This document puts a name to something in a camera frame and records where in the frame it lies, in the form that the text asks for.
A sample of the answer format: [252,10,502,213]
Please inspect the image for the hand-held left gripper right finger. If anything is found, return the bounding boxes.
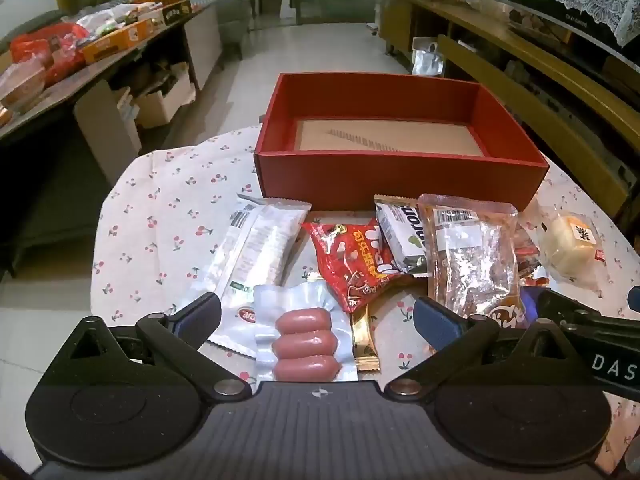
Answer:
[382,296,588,403]

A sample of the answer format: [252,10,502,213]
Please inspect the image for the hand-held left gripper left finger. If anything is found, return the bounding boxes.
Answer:
[47,292,253,403]

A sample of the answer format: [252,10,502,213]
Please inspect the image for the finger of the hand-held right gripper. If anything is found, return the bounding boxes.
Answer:
[520,286,601,331]

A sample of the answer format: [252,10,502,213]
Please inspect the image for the bun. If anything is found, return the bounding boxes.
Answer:
[517,205,608,288]

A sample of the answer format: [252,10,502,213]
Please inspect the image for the clear orange dried meat packet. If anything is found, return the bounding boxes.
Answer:
[417,193,528,328]

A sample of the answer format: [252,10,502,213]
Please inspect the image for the gold snack bar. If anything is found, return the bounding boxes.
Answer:
[350,305,382,373]

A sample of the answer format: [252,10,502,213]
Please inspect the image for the long white snack packet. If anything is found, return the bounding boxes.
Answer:
[207,192,311,358]

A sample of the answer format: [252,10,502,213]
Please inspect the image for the white green seaweed packet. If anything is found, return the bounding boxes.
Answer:
[374,194,433,277]

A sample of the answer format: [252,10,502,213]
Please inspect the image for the red snack packet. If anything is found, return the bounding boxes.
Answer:
[301,219,418,315]

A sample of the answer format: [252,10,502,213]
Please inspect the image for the vacuum packed sausages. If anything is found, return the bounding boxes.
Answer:
[252,280,358,396]

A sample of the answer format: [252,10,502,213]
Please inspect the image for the red cardboard box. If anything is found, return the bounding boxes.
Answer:
[253,72,551,211]

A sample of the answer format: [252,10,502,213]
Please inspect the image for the small red wrapped candies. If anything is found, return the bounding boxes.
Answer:
[515,230,551,286]

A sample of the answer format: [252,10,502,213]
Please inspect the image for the cherry print tablecloth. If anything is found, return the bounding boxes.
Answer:
[91,127,640,461]

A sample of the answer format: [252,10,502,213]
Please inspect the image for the white cardboard box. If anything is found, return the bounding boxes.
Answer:
[135,62,196,128]

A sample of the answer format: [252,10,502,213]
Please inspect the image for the wooden television cabinet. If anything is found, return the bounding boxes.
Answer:
[377,0,640,231]

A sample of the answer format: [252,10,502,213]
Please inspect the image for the dark side table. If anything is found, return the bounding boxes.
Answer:
[0,2,223,186]

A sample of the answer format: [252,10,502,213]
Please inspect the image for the silver foil bag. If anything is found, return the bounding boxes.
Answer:
[410,37,446,77]

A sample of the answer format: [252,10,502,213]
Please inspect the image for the flat orange box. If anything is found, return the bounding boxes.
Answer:
[82,19,163,65]

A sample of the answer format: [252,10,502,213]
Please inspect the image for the clear plastic food bag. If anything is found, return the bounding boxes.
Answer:
[0,57,48,116]

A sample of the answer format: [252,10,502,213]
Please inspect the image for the red plastic bag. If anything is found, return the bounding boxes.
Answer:
[10,22,91,86]

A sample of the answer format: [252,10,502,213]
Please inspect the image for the grey upholstered sofa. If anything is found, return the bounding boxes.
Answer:
[212,0,251,58]

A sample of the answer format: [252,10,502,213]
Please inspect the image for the black labelled box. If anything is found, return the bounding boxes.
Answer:
[161,1,193,25]

